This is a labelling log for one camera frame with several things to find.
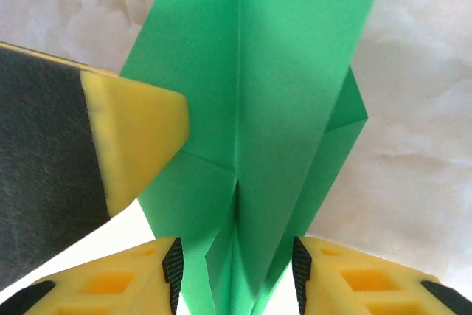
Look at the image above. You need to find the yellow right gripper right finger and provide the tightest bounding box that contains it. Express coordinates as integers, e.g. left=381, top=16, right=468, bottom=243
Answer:
left=292, top=236, right=472, bottom=315

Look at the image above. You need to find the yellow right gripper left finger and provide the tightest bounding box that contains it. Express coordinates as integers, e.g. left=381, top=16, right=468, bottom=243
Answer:
left=0, top=236, right=184, bottom=315

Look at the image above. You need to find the green paper sheet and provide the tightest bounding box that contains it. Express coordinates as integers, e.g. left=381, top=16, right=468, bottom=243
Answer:
left=119, top=0, right=390, bottom=315

